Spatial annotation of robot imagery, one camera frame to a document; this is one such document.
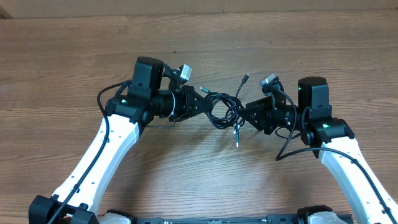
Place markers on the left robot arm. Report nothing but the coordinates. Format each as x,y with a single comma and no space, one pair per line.
154,90

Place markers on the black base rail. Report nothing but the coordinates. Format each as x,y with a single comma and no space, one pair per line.
327,216

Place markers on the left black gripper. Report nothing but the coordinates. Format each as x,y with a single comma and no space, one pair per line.
188,95

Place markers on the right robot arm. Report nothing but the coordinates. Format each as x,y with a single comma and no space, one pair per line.
330,139

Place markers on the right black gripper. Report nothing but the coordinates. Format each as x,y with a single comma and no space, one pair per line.
264,114

